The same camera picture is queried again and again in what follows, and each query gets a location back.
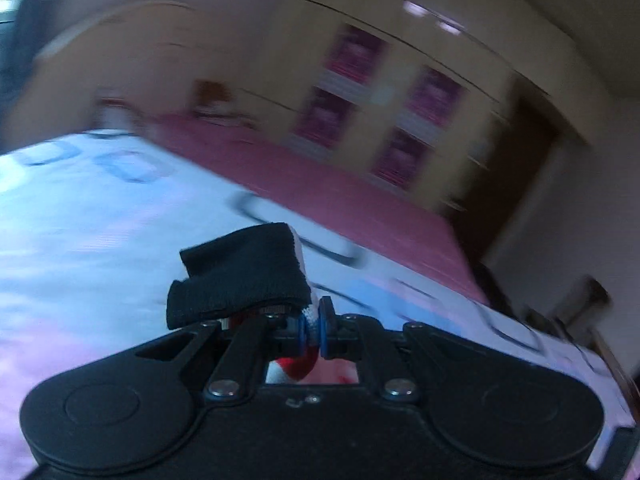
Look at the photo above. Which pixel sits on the cream wardrobe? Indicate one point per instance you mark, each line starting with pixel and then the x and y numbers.
pixel 395 50

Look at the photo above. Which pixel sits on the black red white striped garment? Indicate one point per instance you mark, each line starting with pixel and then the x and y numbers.
pixel 240 270

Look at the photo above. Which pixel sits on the wooden chair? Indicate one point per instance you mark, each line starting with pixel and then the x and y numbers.
pixel 582 305

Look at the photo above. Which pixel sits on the dark wooden door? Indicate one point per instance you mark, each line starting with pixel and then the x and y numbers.
pixel 505 175

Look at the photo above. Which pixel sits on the white printed bed sheet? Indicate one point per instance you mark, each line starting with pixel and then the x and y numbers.
pixel 100 240

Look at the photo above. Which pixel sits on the cream low cabinet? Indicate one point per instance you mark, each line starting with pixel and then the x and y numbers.
pixel 150 55

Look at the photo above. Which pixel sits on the purple wall poster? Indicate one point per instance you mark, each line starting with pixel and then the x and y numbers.
pixel 436 96
pixel 404 159
pixel 356 55
pixel 325 118

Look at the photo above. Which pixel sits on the cardboard box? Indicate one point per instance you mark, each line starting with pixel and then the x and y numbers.
pixel 212 95

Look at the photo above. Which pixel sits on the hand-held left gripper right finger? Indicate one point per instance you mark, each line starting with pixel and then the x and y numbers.
pixel 325 331

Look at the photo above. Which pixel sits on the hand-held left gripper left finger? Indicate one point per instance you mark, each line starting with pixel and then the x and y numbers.
pixel 302 326

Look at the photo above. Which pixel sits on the dark window frame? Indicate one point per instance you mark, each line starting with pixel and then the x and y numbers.
pixel 12 20

